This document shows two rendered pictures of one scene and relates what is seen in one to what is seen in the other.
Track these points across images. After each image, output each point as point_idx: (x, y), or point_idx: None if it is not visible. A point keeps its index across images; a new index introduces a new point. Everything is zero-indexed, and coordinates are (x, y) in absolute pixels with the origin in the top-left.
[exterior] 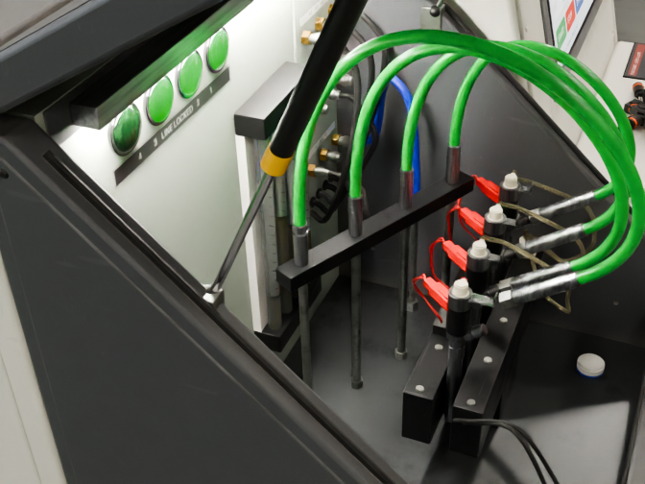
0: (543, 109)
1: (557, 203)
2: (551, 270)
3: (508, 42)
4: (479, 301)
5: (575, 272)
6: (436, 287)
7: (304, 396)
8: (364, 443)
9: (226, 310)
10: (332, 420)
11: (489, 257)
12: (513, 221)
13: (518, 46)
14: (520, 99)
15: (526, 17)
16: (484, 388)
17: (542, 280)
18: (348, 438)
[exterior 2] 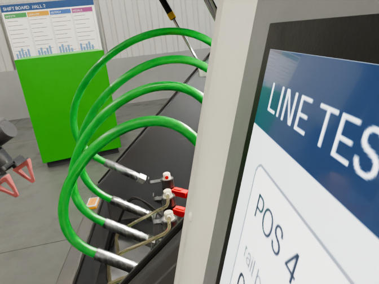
0: (154, 263)
1: (129, 260)
2: (123, 199)
3: (153, 82)
4: (156, 180)
5: (106, 159)
6: (184, 190)
7: (174, 93)
8: (161, 111)
9: (197, 70)
10: (168, 102)
11: (161, 197)
12: (156, 221)
13: (145, 84)
14: (174, 226)
15: (194, 210)
16: (157, 228)
17: (123, 167)
18: (163, 106)
